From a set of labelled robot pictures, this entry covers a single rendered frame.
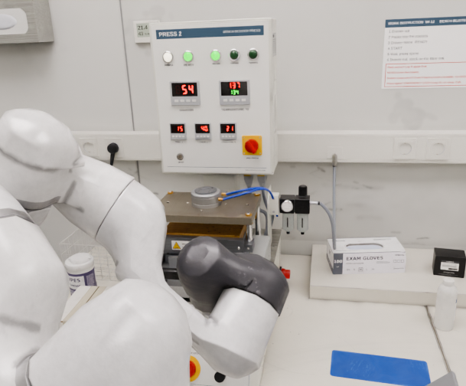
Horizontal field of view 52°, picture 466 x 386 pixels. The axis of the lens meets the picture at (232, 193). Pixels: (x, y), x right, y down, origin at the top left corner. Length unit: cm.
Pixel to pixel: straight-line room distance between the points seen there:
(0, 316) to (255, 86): 95
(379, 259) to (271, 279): 87
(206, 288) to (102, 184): 22
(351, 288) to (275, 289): 78
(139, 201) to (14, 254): 25
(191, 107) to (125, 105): 48
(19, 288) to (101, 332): 11
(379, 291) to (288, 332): 32
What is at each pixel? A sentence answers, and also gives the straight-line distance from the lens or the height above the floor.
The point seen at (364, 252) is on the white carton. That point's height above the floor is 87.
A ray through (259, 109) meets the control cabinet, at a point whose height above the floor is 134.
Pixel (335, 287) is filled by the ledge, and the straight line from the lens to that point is 150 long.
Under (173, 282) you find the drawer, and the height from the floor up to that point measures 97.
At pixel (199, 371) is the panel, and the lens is 120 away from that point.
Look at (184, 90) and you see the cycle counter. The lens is 134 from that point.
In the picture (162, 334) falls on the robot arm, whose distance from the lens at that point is 43.
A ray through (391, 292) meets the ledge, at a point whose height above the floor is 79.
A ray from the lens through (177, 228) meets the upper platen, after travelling 126.
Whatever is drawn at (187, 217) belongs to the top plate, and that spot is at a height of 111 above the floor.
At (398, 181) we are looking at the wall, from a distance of 172.
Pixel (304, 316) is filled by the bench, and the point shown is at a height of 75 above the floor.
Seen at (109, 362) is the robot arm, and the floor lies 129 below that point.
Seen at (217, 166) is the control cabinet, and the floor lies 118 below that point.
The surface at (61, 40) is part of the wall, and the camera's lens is 186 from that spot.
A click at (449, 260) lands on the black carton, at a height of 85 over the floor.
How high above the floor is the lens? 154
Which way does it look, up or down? 19 degrees down
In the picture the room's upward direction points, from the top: 2 degrees counter-clockwise
